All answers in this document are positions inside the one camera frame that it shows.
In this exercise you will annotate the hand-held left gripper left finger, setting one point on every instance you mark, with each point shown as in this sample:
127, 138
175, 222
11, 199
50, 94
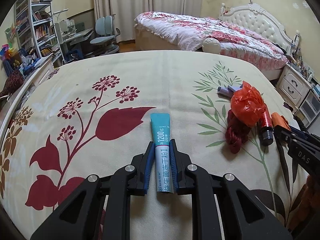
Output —
149, 170

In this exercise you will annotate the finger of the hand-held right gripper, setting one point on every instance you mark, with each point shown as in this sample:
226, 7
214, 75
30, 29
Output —
282, 138
298, 132

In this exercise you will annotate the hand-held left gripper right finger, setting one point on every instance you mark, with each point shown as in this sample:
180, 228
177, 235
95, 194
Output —
174, 170

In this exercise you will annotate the orange small box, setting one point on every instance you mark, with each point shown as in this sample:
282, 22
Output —
280, 121

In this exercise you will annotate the teal toothpaste tube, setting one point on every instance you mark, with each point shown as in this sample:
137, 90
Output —
161, 130

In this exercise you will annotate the red cylinder bottle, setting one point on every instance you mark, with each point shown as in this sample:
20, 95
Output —
266, 127

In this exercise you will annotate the clear plastic drawer unit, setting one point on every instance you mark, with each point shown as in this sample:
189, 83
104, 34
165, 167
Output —
310, 105

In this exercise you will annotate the person's orange clothing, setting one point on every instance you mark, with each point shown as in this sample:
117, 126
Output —
308, 200

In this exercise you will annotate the dark red yarn bundle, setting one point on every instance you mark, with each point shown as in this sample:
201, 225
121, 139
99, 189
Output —
236, 135

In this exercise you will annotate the white nightstand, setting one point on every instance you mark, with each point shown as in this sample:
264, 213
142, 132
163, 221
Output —
291, 85

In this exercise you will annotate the orange plastic bag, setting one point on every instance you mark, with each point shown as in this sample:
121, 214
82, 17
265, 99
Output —
247, 105

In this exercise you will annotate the purple small tube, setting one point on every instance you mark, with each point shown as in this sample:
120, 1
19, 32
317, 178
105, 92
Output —
233, 88
225, 92

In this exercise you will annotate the floral printed tablecloth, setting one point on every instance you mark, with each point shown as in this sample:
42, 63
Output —
175, 80

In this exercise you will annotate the white tufted bed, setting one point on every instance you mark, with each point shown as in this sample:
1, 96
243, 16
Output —
257, 22

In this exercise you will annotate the red floral blanket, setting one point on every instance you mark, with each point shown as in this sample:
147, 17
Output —
200, 27

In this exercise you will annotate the grey-blue desk chair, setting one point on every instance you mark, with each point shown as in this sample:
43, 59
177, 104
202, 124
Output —
105, 35

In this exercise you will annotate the white cabinet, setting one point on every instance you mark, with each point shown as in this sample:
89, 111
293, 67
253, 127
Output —
42, 71

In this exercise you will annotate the white study desk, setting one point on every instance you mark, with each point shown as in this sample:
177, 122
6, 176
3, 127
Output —
77, 36

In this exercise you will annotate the dark red knitted cloth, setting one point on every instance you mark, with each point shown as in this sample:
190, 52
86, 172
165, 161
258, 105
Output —
11, 82

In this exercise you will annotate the blue plastic basket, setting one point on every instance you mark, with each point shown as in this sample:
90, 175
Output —
11, 67

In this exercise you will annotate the white desk lamp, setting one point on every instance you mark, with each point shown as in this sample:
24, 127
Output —
60, 12

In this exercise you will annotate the colourful pinwheel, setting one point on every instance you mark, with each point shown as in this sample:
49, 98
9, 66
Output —
6, 51

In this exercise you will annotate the white bookshelf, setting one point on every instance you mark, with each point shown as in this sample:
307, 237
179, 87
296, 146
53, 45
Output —
32, 25

